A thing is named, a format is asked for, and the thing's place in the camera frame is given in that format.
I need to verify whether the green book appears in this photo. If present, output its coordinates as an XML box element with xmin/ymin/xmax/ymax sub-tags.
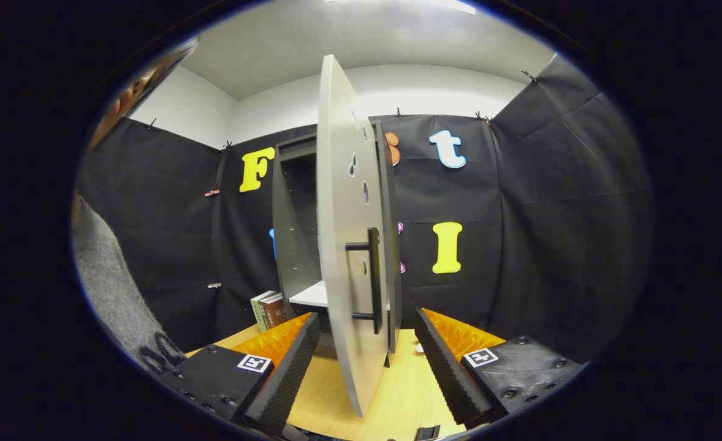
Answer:
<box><xmin>250</xmin><ymin>290</ymin><xmax>276</xmax><ymax>333</ymax></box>

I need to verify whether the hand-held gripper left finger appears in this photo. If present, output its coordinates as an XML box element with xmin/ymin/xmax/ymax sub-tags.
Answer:
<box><xmin>159</xmin><ymin>312</ymin><xmax>322</xmax><ymax>437</ymax></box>

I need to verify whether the black door handle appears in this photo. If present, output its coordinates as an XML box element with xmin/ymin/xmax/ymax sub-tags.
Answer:
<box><xmin>345</xmin><ymin>228</ymin><xmax>384</xmax><ymax>335</ymax></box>

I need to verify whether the brown book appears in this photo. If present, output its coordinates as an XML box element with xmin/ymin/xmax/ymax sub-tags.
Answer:
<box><xmin>258</xmin><ymin>293</ymin><xmax>288</xmax><ymax>330</ymax></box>

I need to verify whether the person's head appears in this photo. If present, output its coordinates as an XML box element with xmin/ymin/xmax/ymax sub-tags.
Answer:
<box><xmin>88</xmin><ymin>37</ymin><xmax>199</xmax><ymax>151</ymax></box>

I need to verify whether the person's grey sleeved arm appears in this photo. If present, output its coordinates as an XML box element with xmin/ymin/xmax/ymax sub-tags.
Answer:
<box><xmin>72</xmin><ymin>195</ymin><xmax>185</xmax><ymax>375</ymax></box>

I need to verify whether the grey cabinet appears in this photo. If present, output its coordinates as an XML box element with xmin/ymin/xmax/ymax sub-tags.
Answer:
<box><xmin>272</xmin><ymin>121</ymin><xmax>403</xmax><ymax>368</ymax></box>

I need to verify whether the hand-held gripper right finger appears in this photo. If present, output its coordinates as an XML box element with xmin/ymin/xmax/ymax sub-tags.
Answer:
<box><xmin>414</xmin><ymin>307</ymin><xmax>585</xmax><ymax>429</ymax></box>

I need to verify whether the white cabinet shelf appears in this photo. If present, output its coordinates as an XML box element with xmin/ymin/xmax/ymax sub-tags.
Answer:
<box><xmin>289</xmin><ymin>281</ymin><xmax>331</xmax><ymax>309</ymax></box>

